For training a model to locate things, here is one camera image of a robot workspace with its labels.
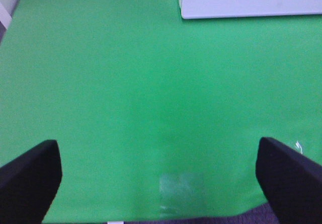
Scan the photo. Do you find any clear tape piece left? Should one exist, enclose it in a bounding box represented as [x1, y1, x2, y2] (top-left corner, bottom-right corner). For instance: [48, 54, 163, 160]
[159, 172, 206, 218]

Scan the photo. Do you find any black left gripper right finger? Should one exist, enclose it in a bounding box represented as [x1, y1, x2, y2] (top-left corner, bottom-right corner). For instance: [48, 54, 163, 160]
[256, 137, 321, 223]

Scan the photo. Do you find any green table mat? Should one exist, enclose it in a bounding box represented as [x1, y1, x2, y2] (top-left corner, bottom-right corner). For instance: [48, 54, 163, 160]
[1, 0, 321, 223]

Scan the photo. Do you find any clear tape piece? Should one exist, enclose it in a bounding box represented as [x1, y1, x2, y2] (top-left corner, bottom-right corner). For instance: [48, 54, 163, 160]
[294, 140, 303, 154]
[159, 172, 206, 218]

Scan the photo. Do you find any clear tape piece centre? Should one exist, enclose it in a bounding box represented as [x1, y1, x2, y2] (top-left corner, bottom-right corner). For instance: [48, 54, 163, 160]
[294, 140, 303, 154]

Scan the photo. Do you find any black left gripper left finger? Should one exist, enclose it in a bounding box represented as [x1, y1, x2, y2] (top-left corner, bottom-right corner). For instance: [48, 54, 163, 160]
[1, 140, 62, 223]

